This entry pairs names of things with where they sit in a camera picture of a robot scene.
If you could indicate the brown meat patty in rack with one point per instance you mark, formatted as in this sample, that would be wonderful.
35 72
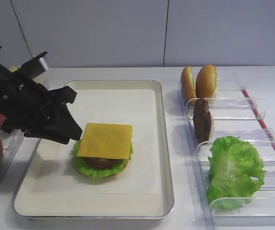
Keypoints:
202 120

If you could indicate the clear acrylic rack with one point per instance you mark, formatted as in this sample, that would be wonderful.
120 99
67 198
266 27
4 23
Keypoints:
235 113
0 167

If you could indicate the brown meat patty on tray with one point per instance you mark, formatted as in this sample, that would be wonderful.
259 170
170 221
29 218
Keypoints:
102 163

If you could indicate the bun half, outer right rack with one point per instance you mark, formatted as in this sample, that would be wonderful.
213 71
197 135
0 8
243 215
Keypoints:
206 82

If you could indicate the green lettuce leaf in rack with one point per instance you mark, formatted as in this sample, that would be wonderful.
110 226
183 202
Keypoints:
236 173

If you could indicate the bun half, rack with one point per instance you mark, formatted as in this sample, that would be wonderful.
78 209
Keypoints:
188 85
206 82

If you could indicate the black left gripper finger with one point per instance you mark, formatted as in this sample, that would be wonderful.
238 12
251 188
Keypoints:
56 125
62 95

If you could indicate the clear acrylic left rack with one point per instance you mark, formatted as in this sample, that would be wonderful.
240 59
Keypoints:
0 167

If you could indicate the yellow cheese slice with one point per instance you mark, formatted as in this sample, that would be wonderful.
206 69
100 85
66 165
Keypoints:
110 141

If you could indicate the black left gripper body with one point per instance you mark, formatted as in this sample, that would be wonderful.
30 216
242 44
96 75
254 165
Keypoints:
27 105

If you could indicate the red tomato slice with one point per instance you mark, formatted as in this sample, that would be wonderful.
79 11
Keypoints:
2 119

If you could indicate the green lettuce leaf on tray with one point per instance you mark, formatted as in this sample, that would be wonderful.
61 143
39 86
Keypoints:
86 169

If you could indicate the bun half, inner right rack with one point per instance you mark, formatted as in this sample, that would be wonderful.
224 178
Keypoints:
188 85

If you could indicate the clear acrylic right rack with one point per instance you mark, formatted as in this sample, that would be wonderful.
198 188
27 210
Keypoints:
235 113

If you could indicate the yellow cheese in left rack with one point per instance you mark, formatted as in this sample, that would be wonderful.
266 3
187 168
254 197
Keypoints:
14 68

